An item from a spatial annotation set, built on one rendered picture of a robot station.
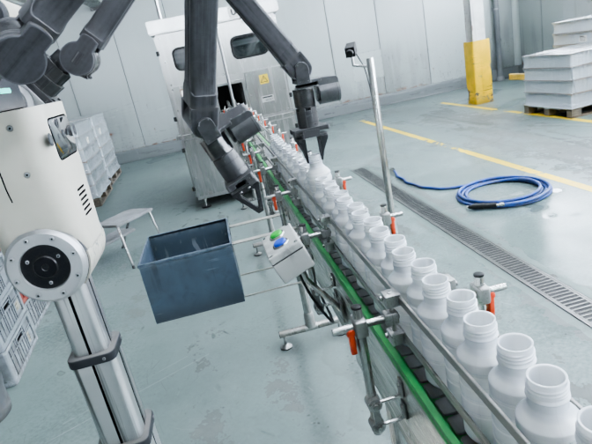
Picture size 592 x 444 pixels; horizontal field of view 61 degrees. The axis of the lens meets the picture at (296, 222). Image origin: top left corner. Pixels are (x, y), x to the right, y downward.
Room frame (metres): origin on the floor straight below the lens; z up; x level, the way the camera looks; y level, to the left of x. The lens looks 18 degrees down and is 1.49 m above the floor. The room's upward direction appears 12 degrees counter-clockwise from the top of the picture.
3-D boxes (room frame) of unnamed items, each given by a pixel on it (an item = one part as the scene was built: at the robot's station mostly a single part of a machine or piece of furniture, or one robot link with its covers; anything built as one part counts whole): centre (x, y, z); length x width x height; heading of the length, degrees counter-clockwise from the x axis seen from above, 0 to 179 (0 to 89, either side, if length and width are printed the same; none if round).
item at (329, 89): (1.40, -0.13, 1.41); 0.12 x 0.09 x 0.12; 97
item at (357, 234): (0.98, -0.13, 1.08); 0.06 x 0.06 x 0.17
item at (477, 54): (9.34, -3.79, 0.55); 0.40 x 0.40 x 1.10; 7
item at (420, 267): (0.69, -0.17, 1.08); 0.06 x 0.06 x 0.17
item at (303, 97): (1.40, -0.09, 1.38); 0.07 x 0.06 x 0.07; 97
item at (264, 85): (6.57, 0.51, 1.05); 1.60 x 1.40 x 2.10; 7
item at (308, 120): (1.40, -0.09, 1.32); 0.10 x 0.07 x 0.07; 97
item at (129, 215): (4.55, 1.63, 0.21); 0.61 x 0.47 x 0.41; 60
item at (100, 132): (9.18, 3.54, 0.59); 1.25 x 1.03 x 1.17; 8
